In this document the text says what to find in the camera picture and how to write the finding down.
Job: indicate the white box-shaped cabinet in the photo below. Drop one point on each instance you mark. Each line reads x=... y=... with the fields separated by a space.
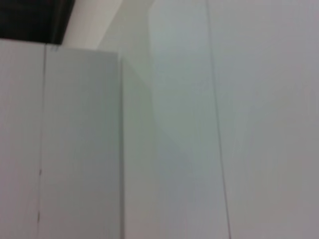
x=74 y=149

